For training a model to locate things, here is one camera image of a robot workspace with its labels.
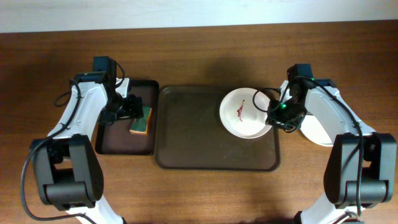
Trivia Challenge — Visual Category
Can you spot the green and orange sponge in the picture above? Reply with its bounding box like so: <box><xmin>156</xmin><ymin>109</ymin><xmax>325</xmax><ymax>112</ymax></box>
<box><xmin>129</xmin><ymin>106</ymin><xmax>152</xmax><ymax>135</ymax></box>

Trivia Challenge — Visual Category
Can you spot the pale green plate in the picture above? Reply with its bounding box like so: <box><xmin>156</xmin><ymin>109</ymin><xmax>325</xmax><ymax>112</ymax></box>
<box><xmin>279</xmin><ymin>80</ymin><xmax>333</xmax><ymax>147</ymax></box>

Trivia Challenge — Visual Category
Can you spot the white plate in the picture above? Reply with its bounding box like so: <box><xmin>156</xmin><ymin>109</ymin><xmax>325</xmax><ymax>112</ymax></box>
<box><xmin>219</xmin><ymin>88</ymin><xmax>271</xmax><ymax>139</ymax></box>

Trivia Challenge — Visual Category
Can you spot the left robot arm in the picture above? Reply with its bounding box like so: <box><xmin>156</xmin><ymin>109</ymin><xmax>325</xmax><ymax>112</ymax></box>
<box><xmin>21</xmin><ymin>56</ymin><xmax>144</xmax><ymax>223</ymax></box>

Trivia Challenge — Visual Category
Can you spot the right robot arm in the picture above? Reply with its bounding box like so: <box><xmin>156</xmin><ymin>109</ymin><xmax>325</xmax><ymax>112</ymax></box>
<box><xmin>266</xmin><ymin>63</ymin><xmax>397</xmax><ymax>224</ymax></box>

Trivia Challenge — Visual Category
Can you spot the small black tray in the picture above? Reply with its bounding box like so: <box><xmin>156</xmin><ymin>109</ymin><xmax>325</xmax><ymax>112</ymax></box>
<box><xmin>95</xmin><ymin>80</ymin><xmax>159</xmax><ymax>156</ymax></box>

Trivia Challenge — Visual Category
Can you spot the large brown tray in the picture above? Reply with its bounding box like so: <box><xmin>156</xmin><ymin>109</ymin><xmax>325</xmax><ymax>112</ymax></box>
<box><xmin>154</xmin><ymin>86</ymin><xmax>280</xmax><ymax>172</ymax></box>

